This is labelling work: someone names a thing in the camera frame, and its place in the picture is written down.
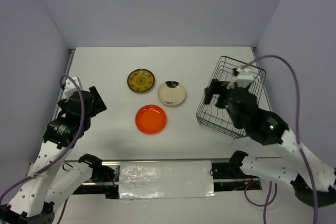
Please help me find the orange plate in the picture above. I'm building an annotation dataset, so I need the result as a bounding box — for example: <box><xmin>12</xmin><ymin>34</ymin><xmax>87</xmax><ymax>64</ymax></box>
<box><xmin>134</xmin><ymin>104</ymin><xmax>167</xmax><ymax>135</ymax></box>

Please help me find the grey wire dish rack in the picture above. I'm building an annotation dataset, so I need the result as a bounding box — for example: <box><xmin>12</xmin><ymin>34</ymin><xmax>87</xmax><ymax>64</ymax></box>
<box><xmin>196</xmin><ymin>56</ymin><xmax>266</xmax><ymax>138</ymax></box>

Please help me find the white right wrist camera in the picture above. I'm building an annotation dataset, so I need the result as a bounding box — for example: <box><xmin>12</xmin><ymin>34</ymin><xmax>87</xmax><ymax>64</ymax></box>
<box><xmin>226</xmin><ymin>67</ymin><xmax>254</xmax><ymax>89</ymax></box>

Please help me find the black metal rail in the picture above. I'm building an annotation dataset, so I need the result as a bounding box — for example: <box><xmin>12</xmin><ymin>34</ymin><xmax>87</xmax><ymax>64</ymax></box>
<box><xmin>75</xmin><ymin>159</ymin><xmax>262</xmax><ymax>200</ymax></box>

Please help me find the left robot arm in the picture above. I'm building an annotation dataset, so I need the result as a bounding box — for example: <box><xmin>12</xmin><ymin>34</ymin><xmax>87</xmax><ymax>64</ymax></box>
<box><xmin>1</xmin><ymin>75</ymin><xmax>107</xmax><ymax>223</ymax></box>

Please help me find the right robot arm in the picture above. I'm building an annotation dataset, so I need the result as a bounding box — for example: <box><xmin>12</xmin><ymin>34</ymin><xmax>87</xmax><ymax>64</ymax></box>
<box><xmin>204</xmin><ymin>79</ymin><xmax>335</xmax><ymax>207</ymax></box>

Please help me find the cream plate with black flowers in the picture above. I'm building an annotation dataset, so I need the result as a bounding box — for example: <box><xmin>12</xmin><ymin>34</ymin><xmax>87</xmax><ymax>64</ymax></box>
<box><xmin>157</xmin><ymin>81</ymin><xmax>187</xmax><ymax>107</ymax></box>

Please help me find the yellow patterned plate brown rim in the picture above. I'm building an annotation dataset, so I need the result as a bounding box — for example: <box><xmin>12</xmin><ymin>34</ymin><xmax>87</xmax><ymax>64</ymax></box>
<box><xmin>127</xmin><ymin>69</ymin><xmax>155</xmax><ymax>93</ymax></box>

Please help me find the silver foil tape patch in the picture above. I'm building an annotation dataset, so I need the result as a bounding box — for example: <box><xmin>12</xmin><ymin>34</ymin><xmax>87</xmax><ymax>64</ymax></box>
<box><xmin>119</xmin><ymin>161</ymin><xmax>215</xmax><ymax>200</ymax></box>

